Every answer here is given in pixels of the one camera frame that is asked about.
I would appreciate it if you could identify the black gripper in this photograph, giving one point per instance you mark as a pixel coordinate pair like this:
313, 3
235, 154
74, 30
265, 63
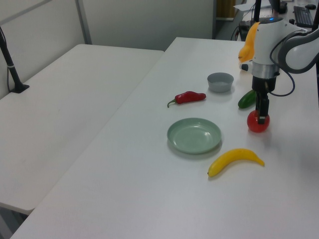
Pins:
263, 85

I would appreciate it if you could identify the red apple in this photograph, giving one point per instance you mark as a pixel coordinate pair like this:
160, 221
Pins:
253, 125

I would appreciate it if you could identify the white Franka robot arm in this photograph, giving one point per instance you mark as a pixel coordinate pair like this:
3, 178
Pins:
266, 44

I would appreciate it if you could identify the grey bowl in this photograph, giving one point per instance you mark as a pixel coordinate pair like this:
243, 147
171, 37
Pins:
220, 83

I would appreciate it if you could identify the green cucumber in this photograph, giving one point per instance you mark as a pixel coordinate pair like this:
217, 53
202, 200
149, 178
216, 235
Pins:
245, 100

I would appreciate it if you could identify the yellow banana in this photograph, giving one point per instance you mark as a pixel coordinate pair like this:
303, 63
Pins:
231, 156

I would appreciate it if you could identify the orange plush toy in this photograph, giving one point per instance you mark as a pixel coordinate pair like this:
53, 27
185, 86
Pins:
249, 47

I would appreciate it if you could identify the red chili pepper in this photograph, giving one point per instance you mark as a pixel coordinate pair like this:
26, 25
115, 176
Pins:
189, 97

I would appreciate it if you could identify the pale green plate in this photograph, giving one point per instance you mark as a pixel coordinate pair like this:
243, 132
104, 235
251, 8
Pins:
194, 135

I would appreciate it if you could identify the thin black upright pole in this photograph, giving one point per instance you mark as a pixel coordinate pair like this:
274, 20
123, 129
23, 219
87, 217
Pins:
257, 10

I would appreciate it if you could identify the black computer keyboard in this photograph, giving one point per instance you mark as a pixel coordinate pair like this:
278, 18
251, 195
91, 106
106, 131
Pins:
303, 16

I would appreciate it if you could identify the black clamp stand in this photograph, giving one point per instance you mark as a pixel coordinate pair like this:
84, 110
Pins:
316, 20

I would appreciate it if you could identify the yellow wooden cabinet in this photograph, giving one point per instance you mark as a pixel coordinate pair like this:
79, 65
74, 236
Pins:
225, 8

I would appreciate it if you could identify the black computer mouse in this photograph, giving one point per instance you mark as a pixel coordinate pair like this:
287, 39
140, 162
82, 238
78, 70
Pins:
311, 7

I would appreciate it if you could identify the white side table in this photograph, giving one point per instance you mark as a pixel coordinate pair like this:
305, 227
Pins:
74, 99

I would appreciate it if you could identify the black pole stand with base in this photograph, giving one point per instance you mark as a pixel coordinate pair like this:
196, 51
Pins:
12, 72

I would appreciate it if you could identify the grey metal partition post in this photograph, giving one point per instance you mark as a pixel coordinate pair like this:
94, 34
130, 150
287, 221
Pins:
83, 22

